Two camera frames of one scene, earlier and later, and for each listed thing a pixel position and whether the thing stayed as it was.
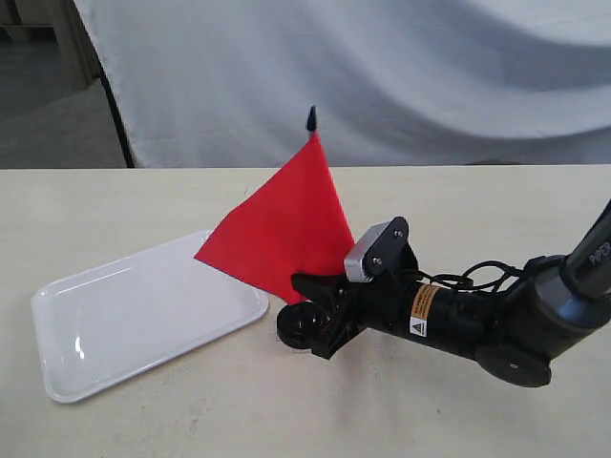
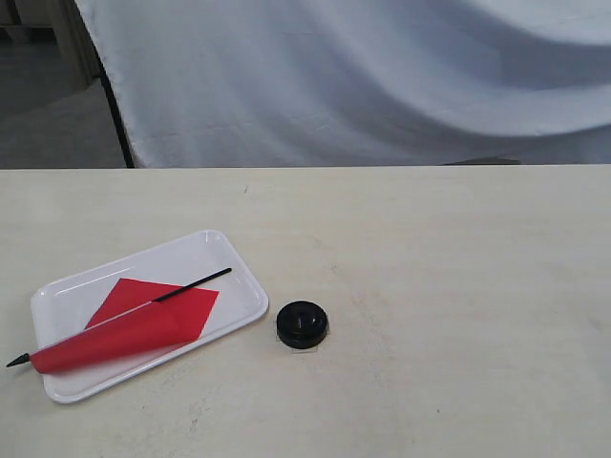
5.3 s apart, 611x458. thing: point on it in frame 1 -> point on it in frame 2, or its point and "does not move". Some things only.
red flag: [295, 224] -> [137, 319]
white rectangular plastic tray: [113, 322] does not move
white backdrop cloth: [393, 83] does not move
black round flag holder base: [300, 325] does not move
